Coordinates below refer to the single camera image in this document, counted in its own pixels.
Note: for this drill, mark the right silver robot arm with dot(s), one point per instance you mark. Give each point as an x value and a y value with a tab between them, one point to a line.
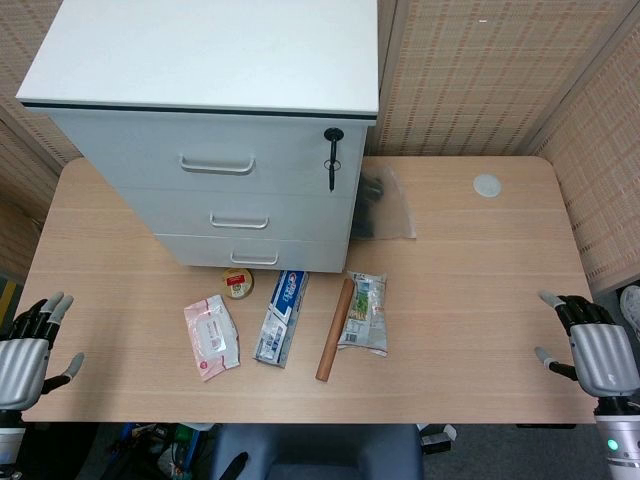
620	440

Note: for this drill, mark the silver green snack bag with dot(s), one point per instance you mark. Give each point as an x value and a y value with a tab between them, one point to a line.
365	315

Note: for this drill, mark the wooden rolling pin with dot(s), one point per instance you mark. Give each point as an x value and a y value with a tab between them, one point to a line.
334	332

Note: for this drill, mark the small round tin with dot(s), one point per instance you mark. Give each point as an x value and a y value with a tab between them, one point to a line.
237	284

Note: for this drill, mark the white drawer with key lock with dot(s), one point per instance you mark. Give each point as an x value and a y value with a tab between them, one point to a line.
145	150

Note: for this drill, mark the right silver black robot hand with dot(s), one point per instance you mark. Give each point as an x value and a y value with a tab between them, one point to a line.
600	357

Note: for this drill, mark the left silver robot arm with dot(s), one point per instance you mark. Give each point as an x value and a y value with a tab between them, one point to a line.
10	440

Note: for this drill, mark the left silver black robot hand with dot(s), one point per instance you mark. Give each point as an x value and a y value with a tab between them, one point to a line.
22	370

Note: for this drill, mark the white lowest-tier drawer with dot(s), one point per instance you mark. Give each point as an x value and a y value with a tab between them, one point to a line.
312	257

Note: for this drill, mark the woven bamboo screen panel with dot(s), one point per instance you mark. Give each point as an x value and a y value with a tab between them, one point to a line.
475	75
25	150
605	190

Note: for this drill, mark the pink wet wipes pack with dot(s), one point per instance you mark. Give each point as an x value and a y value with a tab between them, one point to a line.
212	337

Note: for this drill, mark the clear plastic bag black contents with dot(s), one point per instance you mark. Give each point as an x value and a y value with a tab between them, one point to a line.
387	210

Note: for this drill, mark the white middle-tier drawer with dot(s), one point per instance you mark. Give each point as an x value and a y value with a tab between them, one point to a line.
310	220

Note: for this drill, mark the dark blue office chair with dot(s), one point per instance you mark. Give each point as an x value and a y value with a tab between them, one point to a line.
320	452

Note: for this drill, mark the white three-drawer cabinet body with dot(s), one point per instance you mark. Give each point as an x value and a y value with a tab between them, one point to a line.
200	50

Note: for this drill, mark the blue white toothpaste box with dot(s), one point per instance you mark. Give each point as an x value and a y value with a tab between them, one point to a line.
280	320

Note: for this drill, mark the white shoe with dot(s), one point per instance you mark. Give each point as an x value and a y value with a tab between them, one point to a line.
631	312

